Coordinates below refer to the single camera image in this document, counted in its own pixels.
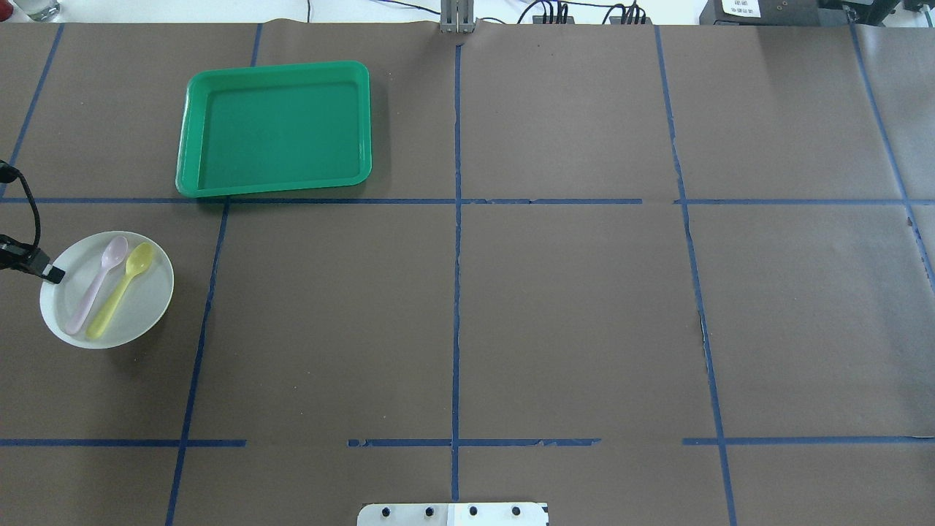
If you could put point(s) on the left black cable connector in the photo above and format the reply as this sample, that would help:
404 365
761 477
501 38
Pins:
554 13

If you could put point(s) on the long horizontal blue tape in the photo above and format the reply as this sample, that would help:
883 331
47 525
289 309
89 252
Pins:
689 202

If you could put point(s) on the pink plastic spoon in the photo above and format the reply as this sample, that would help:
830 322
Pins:
114 254

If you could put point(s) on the black box with label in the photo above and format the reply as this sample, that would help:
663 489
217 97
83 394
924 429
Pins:
774 13

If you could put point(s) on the long vertical blue tape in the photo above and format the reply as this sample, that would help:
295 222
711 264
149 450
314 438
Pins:
458 239

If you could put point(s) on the yellow plastic spoon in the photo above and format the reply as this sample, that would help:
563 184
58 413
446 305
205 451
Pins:
137 262

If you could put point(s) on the black gripper finger with white tip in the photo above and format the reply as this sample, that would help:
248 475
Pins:
28 259

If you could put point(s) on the clear glass cup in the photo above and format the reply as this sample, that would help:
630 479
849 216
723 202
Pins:
39 10

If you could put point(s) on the black cable connector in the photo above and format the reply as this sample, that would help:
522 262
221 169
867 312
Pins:
626 15
554 13

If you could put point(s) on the green plastic tray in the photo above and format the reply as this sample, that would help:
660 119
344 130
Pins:
280 128

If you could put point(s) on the white round plate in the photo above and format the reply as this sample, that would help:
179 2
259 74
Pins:
142 305

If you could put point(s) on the grey metal bracket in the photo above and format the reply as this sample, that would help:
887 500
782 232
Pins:
457 16

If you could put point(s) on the brown paper table mat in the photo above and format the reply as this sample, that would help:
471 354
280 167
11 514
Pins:
649 364

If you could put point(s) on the white metal mounting plate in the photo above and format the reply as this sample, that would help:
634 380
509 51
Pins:
483 513

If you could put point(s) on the right black cable connector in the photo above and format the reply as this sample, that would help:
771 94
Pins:
626 15

